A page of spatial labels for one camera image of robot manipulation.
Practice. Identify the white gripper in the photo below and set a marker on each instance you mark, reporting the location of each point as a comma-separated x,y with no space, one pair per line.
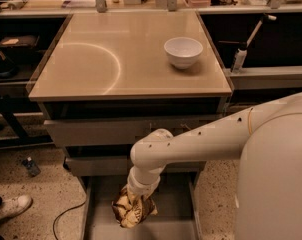
140,186

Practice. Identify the brown chip bag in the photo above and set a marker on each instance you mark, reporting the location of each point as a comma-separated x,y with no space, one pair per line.
130,209

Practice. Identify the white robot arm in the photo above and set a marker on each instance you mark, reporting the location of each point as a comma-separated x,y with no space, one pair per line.
266,139

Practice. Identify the open bottom drawer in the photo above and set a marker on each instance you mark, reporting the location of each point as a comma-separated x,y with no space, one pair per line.
177,218

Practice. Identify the middle drawer front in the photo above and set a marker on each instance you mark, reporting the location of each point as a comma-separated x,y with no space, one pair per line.
119,165

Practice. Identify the top drawer front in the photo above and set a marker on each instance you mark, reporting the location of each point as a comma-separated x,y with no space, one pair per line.
118,131

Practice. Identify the grey drawer cabinet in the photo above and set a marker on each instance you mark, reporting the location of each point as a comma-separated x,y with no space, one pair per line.
113,65

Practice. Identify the small black floor device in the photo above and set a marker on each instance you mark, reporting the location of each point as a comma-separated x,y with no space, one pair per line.
31,166

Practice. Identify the white sneaker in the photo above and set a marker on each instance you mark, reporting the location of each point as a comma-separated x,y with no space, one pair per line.
14,206

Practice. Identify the white ceramic bowl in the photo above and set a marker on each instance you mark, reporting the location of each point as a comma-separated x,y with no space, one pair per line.
183,52

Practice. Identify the white glue bottle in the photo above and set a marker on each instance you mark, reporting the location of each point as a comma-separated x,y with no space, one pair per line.
241,53

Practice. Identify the black desk lamp base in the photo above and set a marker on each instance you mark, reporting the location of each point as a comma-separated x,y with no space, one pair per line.
8,68

